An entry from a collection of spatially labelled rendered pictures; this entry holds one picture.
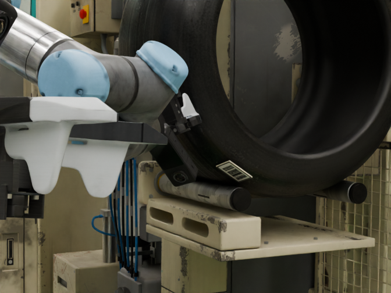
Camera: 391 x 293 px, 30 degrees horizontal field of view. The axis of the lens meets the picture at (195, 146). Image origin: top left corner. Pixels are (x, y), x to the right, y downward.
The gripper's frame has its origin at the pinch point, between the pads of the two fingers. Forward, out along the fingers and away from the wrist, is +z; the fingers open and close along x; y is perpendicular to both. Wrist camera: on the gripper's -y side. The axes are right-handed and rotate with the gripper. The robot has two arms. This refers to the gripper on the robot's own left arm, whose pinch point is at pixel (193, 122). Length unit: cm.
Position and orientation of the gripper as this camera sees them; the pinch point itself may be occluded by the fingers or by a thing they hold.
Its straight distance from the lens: 132.3
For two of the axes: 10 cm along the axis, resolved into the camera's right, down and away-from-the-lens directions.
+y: -3.5, -9.4, -0.4
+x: -8.6, 3.1, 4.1
